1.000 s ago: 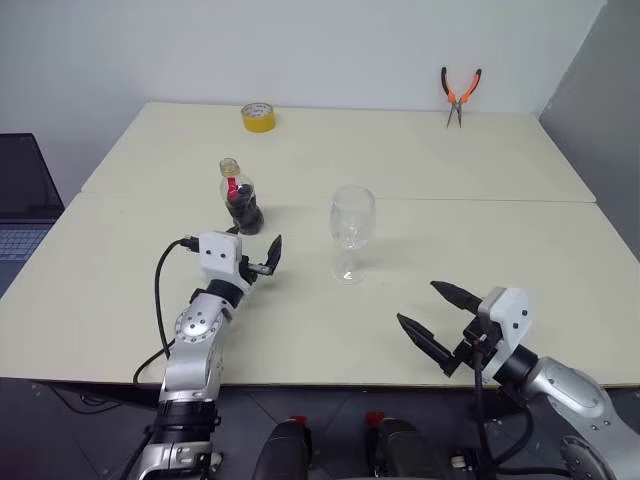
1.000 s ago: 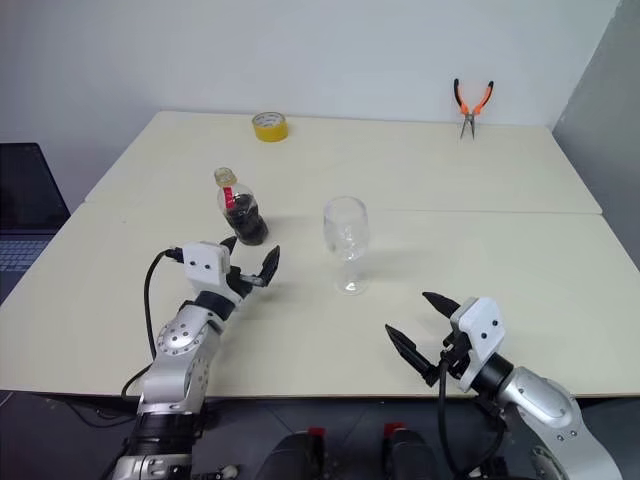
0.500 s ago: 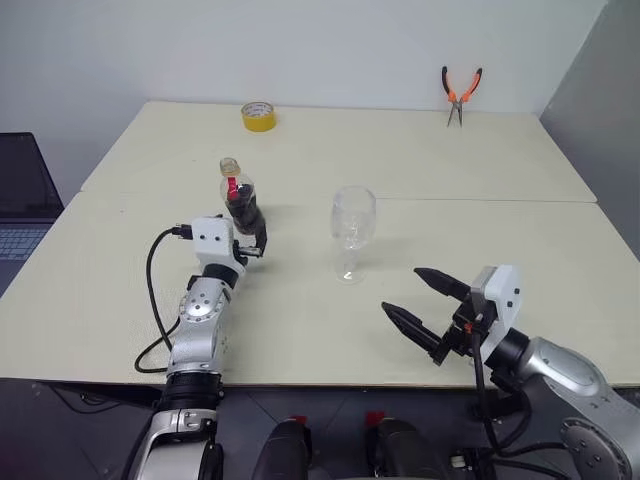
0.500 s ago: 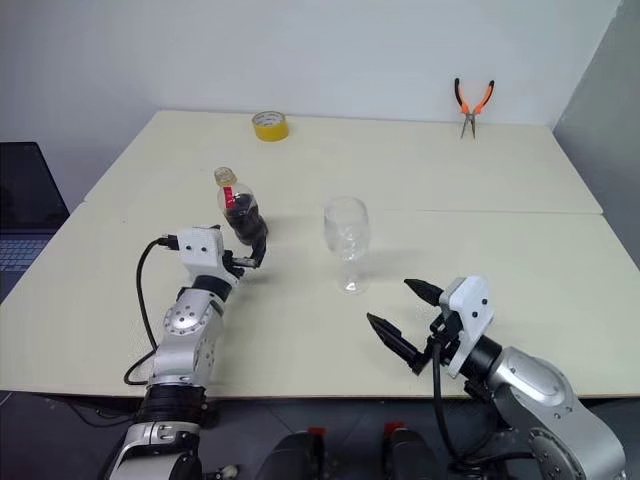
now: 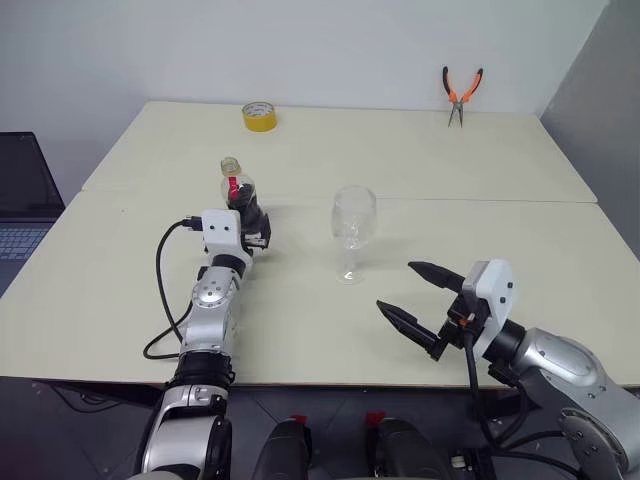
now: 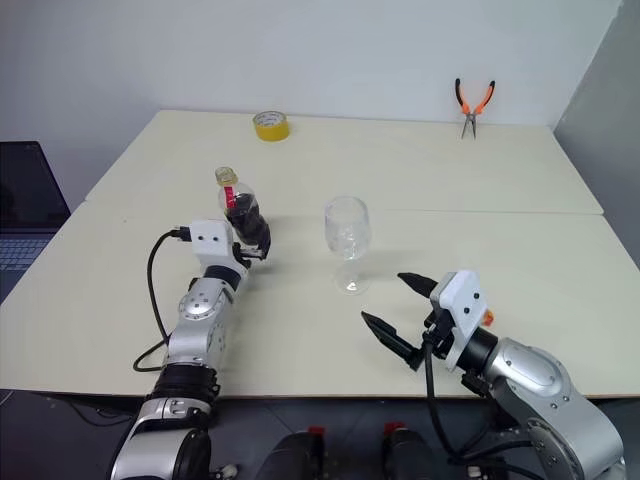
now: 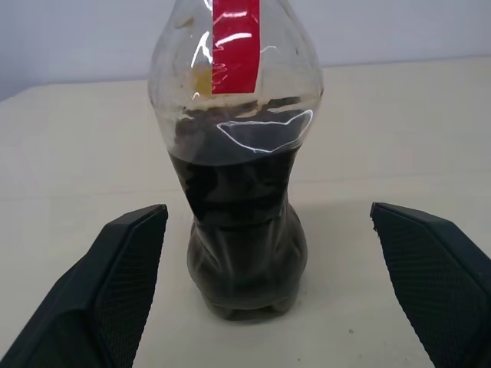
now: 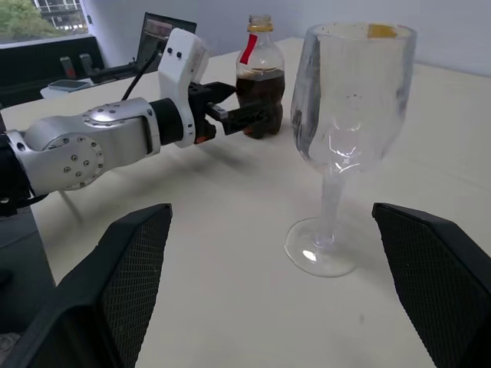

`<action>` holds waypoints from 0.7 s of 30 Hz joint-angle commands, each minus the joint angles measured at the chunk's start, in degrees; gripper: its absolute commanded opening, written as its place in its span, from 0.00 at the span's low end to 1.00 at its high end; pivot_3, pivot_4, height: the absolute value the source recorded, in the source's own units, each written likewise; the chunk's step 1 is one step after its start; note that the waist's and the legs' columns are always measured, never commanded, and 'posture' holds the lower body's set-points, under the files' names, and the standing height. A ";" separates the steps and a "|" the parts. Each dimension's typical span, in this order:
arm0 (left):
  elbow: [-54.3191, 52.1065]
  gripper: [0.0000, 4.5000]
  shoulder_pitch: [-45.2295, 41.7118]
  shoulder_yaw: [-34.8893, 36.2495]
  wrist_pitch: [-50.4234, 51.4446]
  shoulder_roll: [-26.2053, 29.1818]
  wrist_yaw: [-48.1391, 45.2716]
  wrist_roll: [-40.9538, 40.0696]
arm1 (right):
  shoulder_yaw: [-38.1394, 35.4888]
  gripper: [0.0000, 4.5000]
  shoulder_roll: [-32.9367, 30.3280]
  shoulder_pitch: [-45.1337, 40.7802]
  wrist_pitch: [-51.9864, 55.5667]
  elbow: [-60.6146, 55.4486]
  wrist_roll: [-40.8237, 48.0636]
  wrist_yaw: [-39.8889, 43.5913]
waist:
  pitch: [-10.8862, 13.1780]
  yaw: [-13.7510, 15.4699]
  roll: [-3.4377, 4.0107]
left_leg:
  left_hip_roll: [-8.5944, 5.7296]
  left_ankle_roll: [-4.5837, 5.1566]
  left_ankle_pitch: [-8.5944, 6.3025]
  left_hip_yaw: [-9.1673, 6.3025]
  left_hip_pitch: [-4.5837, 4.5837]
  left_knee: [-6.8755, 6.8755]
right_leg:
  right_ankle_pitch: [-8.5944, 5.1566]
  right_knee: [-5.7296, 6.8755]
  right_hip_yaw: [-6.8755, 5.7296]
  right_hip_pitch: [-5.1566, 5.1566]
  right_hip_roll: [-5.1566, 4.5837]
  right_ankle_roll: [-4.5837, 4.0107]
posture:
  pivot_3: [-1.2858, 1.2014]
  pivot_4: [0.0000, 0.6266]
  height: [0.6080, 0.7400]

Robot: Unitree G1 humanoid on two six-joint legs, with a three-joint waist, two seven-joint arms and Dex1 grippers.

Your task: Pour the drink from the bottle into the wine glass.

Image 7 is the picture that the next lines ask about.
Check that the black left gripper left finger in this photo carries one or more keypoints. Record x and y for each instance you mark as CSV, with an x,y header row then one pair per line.
x,y
96,291

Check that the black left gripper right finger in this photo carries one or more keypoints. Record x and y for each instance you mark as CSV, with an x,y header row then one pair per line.
x,y
441,276

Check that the clear cola bottle yellow cap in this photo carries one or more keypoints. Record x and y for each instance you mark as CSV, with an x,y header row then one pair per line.
x,y
238,199

